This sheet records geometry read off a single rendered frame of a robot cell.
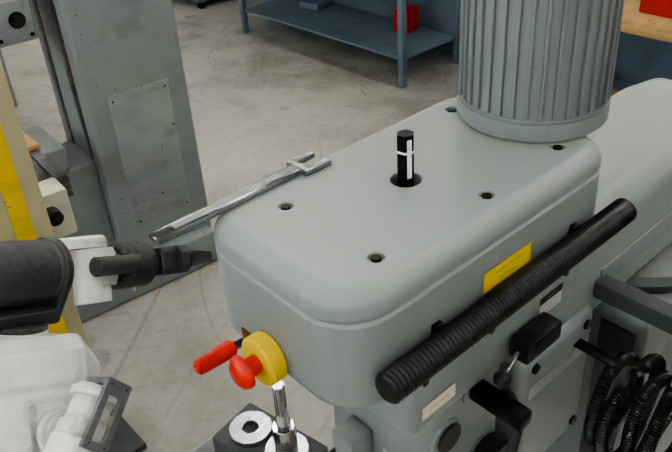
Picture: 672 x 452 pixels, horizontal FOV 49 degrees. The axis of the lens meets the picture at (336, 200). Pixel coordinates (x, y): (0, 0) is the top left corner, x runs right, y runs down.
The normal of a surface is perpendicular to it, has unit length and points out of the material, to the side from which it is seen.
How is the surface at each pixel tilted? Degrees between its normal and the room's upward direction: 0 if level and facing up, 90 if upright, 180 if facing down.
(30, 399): 57
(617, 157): 0
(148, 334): 0
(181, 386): 0
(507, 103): 90
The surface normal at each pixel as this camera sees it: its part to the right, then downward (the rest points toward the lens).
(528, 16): -0.38, 0.50
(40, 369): 0.66, -0.24
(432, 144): -0.06, -0.85
